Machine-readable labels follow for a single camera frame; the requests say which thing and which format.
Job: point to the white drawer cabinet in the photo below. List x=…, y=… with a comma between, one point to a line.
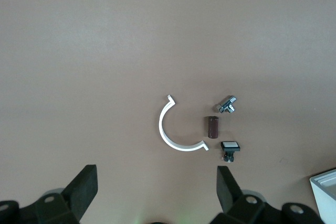
x=325, y=195

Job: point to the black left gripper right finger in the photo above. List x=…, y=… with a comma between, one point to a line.
x=231, y=195

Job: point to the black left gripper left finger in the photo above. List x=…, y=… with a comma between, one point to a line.
x=81, y=195

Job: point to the chrome metal fitting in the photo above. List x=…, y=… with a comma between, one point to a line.
x=225, y=103

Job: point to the dark brown cylinder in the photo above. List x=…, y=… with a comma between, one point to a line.
x=212, y=127

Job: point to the white semicircular pipe clamp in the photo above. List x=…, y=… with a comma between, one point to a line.
x=160, y=127

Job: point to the white square push button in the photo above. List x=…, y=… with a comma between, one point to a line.
x=230, y=145

